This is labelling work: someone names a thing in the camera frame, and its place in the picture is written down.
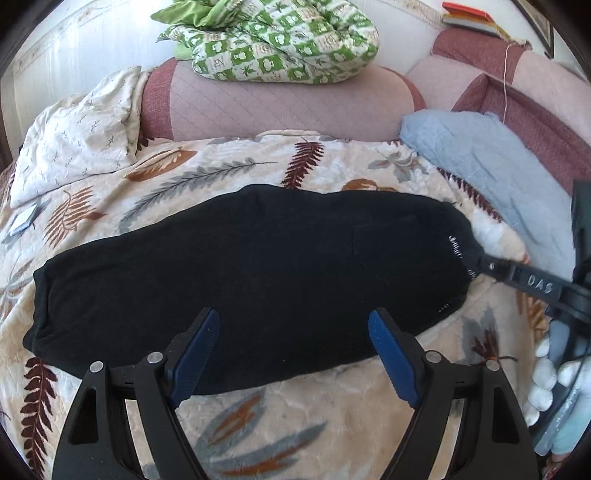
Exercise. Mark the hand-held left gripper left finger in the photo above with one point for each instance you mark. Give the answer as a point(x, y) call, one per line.
point(196, 357)

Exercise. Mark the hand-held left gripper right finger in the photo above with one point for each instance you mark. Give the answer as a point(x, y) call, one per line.
point(392, 360)

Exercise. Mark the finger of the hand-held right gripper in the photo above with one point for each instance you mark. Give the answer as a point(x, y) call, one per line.
point(526, 279)

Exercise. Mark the black pants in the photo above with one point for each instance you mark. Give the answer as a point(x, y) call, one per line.
point(254, 277)

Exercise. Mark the person's right hand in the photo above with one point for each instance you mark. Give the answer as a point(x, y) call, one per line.
point(542, 378)

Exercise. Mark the leaf-printed beige blanket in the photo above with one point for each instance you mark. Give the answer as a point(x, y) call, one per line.
point(323, 438)

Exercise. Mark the light blue quilted cloth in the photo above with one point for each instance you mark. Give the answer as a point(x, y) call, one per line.
point(485, 157)

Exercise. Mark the pink quilted headboard cushion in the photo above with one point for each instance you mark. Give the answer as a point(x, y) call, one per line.
point(277, 106)
point(545, 106)

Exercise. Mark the small flat white device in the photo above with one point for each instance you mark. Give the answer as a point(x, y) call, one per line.
point(21, 220)

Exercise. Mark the white twig-printed pillow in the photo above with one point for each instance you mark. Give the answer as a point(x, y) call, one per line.
point(78, 134)

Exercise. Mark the red book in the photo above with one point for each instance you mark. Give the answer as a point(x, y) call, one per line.
point(466, 9)

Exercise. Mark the green patterned quilt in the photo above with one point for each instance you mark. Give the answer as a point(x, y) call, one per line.
point(286, 41)

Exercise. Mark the dark picture frame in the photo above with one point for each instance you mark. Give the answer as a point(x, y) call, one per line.
point(538, 25)

